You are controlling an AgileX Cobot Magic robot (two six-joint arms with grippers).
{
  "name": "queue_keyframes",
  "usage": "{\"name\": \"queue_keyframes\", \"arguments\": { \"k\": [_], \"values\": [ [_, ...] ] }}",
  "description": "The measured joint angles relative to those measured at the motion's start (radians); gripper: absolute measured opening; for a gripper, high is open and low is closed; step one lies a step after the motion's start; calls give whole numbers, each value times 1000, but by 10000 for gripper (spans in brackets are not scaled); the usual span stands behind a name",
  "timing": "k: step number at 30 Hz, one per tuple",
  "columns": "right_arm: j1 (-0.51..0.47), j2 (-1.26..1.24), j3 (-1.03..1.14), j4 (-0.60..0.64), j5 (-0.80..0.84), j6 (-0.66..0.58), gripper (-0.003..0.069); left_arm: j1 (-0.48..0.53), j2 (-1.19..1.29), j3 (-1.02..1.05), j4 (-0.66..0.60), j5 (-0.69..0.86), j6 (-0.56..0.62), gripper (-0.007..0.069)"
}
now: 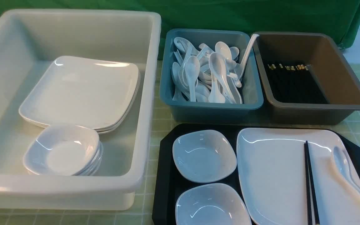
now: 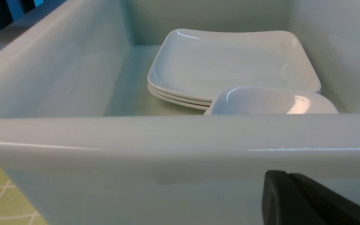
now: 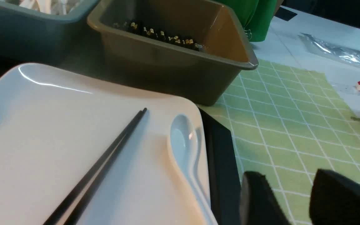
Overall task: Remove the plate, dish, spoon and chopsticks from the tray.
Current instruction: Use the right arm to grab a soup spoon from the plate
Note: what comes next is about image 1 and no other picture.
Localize white soup spoon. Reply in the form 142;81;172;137
332;147;360;201

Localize black chopstick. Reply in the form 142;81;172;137
309;151;320;225
304;141;313;225

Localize top stacked white square plate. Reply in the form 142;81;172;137
18;56;140;131

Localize white bowl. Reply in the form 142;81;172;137
22;124;104;176
175;183;252;225
172;130;237;183

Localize white spoon left in bin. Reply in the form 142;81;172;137
184;56;200;102

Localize green checked table mat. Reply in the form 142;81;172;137
0;63;360;225

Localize lower stacked white plates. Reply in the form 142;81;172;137
18;70;141;133

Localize black chopsticks pile in bin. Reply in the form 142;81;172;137
263;60;329;104

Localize white spoon centre of bin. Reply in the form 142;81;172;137
208;52;243;104

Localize grey plastic chopstick bin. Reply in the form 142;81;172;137
253;32;360;125

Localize large white plastic tub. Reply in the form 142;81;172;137
0;9;161;210

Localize lower stacked white bowls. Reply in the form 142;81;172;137
22;141;104;176

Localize teal plastic spoon bin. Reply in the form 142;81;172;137
160;28;264;124

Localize black serving tray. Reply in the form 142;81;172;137
152;124;360;225

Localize white square rice plate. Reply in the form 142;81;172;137
236;127;360;225

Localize white spoon leaning on bin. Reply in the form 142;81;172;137
235;33;259;81

